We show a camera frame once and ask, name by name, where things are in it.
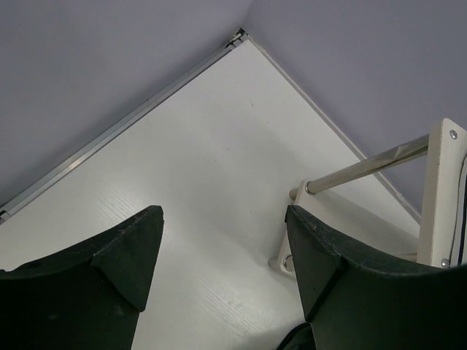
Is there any aluminium table edge frame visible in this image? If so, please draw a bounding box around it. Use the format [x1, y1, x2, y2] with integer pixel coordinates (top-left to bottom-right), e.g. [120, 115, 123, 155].
[1, 28, 249, 223]

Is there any beige two-tier shoe shelf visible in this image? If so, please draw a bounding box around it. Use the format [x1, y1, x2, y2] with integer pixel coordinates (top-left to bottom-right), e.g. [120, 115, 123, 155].
[289, 118, 466, 268]

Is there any black canvas sneaker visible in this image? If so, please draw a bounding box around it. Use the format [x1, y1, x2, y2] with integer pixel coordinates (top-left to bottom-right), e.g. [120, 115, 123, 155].
[450, 158, 466, 268]

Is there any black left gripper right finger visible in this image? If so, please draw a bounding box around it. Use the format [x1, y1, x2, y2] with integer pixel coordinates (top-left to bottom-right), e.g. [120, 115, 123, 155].
[285, 206, 466, 349]

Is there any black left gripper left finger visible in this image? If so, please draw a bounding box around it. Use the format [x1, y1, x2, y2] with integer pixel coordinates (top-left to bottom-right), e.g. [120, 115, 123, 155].
[1, 205, 164, 349]

